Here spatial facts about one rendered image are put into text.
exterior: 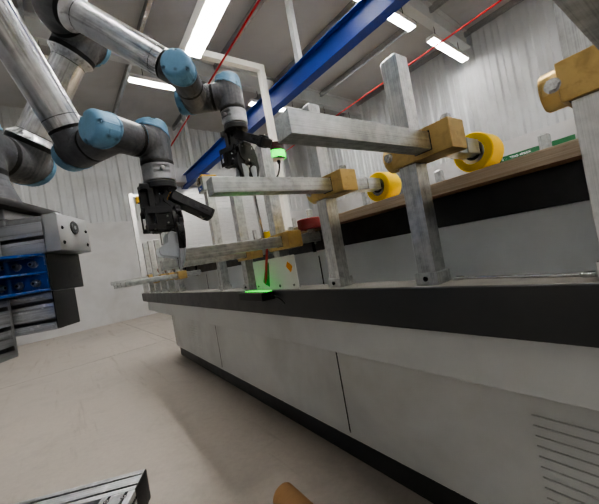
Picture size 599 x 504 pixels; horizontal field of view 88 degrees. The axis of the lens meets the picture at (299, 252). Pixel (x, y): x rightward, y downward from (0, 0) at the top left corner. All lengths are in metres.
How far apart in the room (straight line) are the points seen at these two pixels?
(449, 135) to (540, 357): 0.36
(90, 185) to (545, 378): 8.81
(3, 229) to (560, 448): 1.28
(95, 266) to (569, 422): 8.38
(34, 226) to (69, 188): 7.96
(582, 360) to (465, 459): 0.53
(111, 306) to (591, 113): 8.48
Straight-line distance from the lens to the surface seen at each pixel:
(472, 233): 0.80
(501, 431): 0.94
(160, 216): 0.79
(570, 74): 0.53
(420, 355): 0.69
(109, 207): 8.85
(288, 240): 0.89
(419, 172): 0.61
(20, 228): 0.96
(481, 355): 0.63
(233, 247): 0.85
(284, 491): 1.22
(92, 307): 8.54
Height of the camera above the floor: 0.79
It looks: 1 degrees up
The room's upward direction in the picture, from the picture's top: 10 degrees counter-clockwise
